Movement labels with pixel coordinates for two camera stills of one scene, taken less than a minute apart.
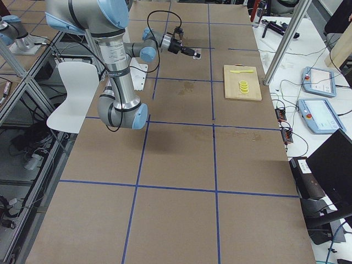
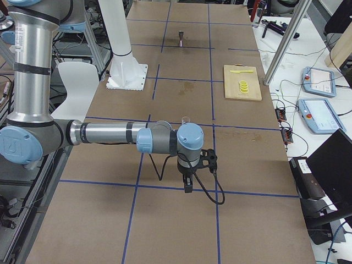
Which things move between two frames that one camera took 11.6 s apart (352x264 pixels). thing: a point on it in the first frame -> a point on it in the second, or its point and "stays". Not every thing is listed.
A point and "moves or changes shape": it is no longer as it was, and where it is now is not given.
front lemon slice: (244, 91) stays
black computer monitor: (331, 163) stays
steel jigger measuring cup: (198, 50) moves or changes shape
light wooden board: (341, 49) stays
